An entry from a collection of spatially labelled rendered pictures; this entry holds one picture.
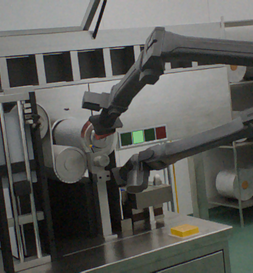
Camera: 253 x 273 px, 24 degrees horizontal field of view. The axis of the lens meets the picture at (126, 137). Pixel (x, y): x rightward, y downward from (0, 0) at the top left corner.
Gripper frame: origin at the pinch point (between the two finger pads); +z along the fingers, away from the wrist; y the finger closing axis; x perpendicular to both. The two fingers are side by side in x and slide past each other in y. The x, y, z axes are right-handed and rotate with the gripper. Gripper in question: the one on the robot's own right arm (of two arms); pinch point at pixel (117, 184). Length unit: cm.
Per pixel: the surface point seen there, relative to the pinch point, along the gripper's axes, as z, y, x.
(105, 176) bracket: -10.2, -8.9, 0.5
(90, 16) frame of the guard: -9, 12, 69
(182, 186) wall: 264, 217, 72
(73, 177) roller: -4.4, -17.4, 4.6
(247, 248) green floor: 190, 196, -11
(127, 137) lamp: 19.6, 24.6, 26.1
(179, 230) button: -15.2, 6.8, -25.6
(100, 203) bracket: -3.4, -10.9, -6.4
